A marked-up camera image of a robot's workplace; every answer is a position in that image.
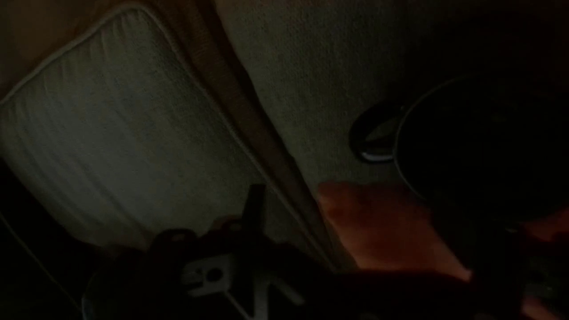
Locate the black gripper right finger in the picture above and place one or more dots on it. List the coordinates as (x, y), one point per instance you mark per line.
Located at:
(468, 237)

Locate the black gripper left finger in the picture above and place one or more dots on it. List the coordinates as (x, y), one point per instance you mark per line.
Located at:
(255, 207)

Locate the orange pillow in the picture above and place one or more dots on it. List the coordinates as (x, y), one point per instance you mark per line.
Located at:
(379, 232)

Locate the beige piped sofa cushion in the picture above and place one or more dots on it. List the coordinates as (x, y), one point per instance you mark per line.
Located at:
(118, 130)

